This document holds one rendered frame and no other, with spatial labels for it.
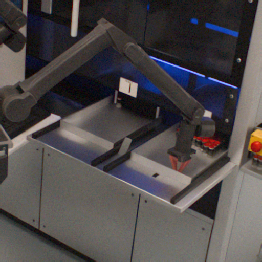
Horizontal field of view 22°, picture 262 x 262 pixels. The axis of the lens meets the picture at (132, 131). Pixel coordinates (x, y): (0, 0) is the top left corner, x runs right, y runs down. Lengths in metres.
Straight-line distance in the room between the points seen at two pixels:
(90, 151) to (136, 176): 0.23
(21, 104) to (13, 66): 0.94
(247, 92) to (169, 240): 0.80
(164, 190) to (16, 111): 0.64
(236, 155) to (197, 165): 0.15
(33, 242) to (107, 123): 0.99
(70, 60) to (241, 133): 0.80
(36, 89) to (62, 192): 1.25
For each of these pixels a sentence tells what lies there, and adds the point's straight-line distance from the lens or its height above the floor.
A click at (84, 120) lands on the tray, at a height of 0.88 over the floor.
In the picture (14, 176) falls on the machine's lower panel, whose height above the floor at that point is 0.32.
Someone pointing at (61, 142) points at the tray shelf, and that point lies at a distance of 2.55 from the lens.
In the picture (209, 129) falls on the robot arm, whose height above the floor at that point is 1.07.
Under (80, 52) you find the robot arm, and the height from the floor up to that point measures 1.39.
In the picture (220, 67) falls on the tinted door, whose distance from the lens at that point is 2.47.
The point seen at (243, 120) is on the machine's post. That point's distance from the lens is 2.48.
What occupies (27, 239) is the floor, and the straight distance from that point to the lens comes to 3.49.
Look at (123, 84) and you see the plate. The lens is 2.72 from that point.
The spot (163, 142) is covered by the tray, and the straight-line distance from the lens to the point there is 2.62.
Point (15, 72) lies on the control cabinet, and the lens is 2.93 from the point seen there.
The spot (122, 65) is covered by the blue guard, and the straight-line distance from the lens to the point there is 2.70.
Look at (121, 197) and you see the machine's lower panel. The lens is 2.95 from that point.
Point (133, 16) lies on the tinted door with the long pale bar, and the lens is 2.62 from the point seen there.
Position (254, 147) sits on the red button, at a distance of 2.45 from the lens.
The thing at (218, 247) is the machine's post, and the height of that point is 0.49.
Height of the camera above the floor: 2.12
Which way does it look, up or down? 28 degrees down
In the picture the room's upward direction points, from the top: 7 degrees clockwise
